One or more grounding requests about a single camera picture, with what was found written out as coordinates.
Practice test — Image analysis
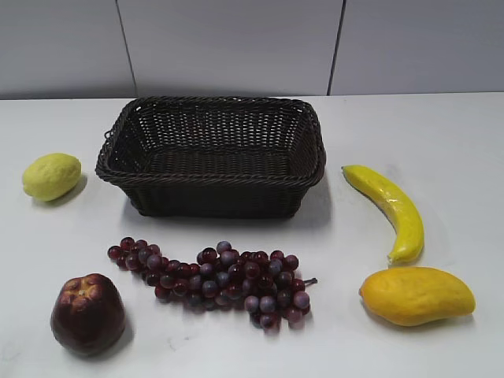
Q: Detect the yellow plastic banana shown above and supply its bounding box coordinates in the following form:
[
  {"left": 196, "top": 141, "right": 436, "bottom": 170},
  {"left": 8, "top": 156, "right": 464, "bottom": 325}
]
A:
[{"left": 342, "top": 165, "right": 424, "bottom": 265}]

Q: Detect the dark woven wicker basket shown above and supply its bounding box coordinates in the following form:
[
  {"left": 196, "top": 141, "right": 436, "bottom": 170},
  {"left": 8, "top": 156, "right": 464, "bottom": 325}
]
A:
[{"left": 95, "top": 96, "right": 326, "bottom": 219}]

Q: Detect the bunch of purple grapes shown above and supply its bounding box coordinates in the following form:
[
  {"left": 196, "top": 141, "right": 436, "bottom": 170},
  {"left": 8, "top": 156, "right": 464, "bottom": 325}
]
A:
[{"left": 107, "top": 236, "right": 318, "bottom": 332}]

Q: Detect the yellow-orange mango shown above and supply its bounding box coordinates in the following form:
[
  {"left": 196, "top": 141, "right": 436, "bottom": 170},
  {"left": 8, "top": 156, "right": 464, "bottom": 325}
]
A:
[{"left": 359, "top": 266, "right": 476, "bottom": 327}]

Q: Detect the yellow-green lemon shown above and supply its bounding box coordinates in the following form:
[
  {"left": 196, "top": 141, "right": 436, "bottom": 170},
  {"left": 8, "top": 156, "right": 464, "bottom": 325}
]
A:
[{"left": 22, "top": 153, "right": 82, "bottom": 202}]

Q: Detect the dark red apple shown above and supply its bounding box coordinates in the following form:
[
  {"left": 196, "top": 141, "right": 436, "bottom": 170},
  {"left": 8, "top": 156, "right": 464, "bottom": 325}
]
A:
[{"left": 50, "top": 273, "right": 126, "bottom": 357}]

